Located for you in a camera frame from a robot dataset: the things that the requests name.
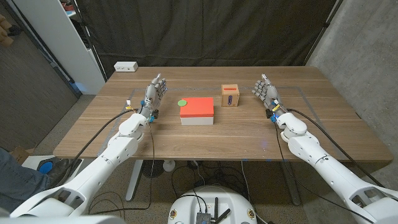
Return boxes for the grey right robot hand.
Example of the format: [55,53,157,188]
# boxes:
[251,73,289,123]

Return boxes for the black floor fan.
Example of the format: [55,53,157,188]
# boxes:
[142,159,165,179]

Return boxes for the black slanted antenna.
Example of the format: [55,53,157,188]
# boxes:
[214,208,231,224]

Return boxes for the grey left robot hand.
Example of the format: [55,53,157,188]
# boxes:
[139,73,169,123]

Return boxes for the brown cardboard box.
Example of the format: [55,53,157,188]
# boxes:
[9,146,32,165]

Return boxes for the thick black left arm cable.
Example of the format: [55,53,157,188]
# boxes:
[57,108,139,187]

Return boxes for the person's leg in jeans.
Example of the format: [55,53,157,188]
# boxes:
[0,147,52,214]

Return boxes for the black curtain backdrop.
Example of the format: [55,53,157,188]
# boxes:
[76,0,338,78]

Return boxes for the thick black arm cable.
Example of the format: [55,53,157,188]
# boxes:
[57,108,139,187]
[286,108,386,189]

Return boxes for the black floor cable tangle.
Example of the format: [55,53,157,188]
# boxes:
[170,160,249,203]

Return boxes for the black backdrop stand pole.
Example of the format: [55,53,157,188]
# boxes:
[70,0,109,82]
[303,0,345,66]

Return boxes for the tan wooden object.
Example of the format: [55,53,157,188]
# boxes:
[0,14,15,47]

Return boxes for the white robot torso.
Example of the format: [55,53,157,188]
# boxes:
[167,185,258,224]

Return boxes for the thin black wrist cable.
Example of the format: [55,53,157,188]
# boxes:
[274,122,376,224]
[88,122,156,215]

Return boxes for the grey table leg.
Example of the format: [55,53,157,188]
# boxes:
[279,161,302,207]

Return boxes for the white round floor disc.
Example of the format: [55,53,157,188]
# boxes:
[162,159,176,173]

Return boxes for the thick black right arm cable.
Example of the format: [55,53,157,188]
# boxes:
[286,108,386,189]

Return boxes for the white box with red lid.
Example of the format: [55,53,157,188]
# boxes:
[179,97,215,126]

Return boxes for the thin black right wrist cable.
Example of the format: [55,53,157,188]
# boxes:
[274,122,376,224]

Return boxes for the white power strip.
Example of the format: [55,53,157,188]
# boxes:
[113,61,139,73]

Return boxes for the blue round pad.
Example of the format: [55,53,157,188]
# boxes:
[39,161,53,175]

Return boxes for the white table leg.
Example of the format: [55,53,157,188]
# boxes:
[125,159,144,202]

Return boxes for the white cabinet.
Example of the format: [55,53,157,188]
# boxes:
[12,0,106,96]

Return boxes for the small wooden slot box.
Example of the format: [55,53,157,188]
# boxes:
[221,83,240,108]

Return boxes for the small grey electronics box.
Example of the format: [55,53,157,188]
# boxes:
[195,212,212,224]

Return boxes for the dark shoe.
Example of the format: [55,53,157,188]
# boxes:
[46,158,83,189]

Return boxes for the thin black left wrist cable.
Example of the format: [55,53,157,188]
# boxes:
[88,122,156,215]

